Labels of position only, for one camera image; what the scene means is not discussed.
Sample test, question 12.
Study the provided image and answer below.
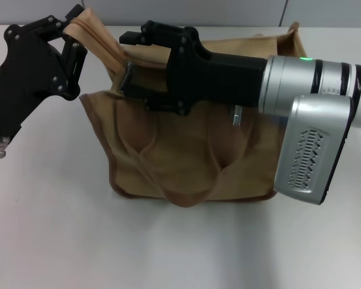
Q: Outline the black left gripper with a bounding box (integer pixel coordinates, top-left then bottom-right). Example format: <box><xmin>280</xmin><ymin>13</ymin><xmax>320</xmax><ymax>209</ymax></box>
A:
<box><xmin>0</xmin><ymin>4</ymin><xmax>88</xmax><ymax>140</ymax></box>

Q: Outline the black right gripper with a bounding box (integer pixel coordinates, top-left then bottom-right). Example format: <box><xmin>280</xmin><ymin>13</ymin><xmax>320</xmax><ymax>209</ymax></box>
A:
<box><xmin>119</xmin><ymin>19</ymin><xmax>269</xmax><ymax>117</ymax></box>

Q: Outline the silver metal zipper pull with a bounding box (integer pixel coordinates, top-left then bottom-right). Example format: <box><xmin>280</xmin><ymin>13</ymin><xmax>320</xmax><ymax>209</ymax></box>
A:
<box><xmin>118</xmin><ymin>61</ymin><xmax>134</xmax><ymax>93</ymax></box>

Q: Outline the khaki canvas food bag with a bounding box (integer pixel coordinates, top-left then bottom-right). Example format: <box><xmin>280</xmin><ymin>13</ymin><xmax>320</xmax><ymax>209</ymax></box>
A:
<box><xmin>62</xmin><ymin>7</ymin><xmax>308</xmax><ymax>210</ymax></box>

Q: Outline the right gripper connector cable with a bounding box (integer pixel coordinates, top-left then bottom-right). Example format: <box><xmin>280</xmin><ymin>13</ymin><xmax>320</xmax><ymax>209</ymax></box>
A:
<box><xmin>230</xmin><ymin>104</ymin><xmax>245</xmax><ymax>128</ymax></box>

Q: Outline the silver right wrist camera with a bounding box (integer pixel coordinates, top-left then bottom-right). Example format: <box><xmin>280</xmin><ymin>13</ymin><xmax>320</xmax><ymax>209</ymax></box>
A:
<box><xmin>273</xmin><ymin>95</ymin><xmax>355</xmax><ymax>206</ymax></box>

